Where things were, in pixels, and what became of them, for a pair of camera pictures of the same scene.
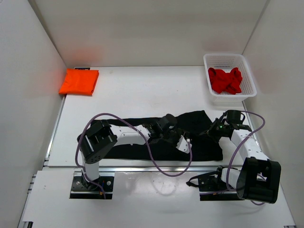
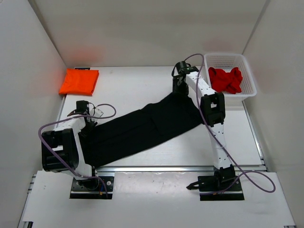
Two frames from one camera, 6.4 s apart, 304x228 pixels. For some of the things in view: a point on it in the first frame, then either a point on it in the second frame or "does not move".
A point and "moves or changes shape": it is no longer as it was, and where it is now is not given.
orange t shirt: x=79 y=81 does not move
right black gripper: x=211 y=130 -> x=177 y=90
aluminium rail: x=152 y=169 does not move
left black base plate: x=81 y=189 does not move
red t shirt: x=221 y=81 does not move
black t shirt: x=194 y=125 moves or changes shape
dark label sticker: x=82 y=68 does not move
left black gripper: x=179 y=132 -> x=92 y=124
